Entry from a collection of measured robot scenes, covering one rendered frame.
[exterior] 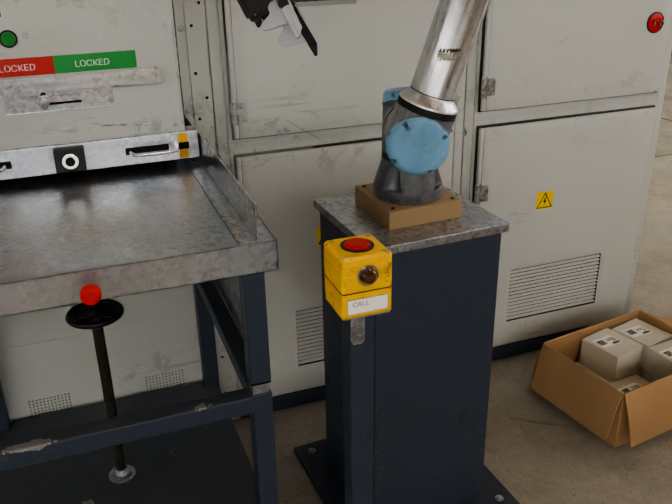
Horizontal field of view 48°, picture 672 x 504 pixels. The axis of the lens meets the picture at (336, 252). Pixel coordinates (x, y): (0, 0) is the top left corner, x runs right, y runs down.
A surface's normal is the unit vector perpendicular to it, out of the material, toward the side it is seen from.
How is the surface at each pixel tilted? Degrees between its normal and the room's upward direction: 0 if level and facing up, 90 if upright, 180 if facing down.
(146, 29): 90
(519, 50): 90
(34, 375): 90
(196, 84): 90
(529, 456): 0
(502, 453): 0
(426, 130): 98
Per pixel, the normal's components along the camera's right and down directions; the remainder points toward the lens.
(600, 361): -0.83, 0.24
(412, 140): -0.05, 0.55
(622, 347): -0.02, -0.91
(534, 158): 0.35, 0.37
